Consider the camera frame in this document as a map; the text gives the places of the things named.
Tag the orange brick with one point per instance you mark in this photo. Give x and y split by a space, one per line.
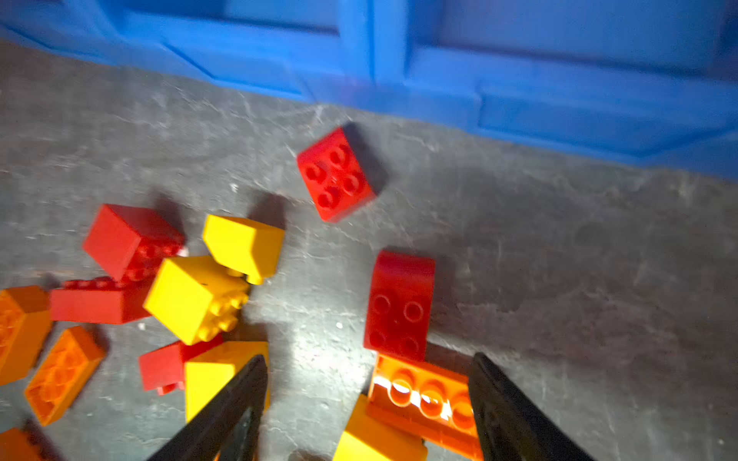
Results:
25 323
15 445
427 401
63 374

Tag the yellow brick right upper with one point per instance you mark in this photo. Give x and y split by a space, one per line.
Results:
366 438

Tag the red long brick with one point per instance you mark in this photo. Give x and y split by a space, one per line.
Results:
100 301

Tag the red arched brick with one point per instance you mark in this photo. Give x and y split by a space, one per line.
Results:
399 306

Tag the small red brick centre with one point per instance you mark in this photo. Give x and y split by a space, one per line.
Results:
163 370

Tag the red square brick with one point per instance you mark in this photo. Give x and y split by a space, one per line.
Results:
334 177
130 243

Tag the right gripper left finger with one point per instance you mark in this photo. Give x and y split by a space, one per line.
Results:
228 427

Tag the yellow small brick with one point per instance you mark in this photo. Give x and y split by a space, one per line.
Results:
244 246

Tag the yellow brick below centre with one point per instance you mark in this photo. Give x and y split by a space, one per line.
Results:
207 374

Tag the blue three-compartment bin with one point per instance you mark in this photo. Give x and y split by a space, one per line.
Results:
652 83

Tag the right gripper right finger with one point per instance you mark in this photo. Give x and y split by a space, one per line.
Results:
509 425

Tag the red square brick top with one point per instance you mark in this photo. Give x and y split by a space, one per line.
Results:
334 177

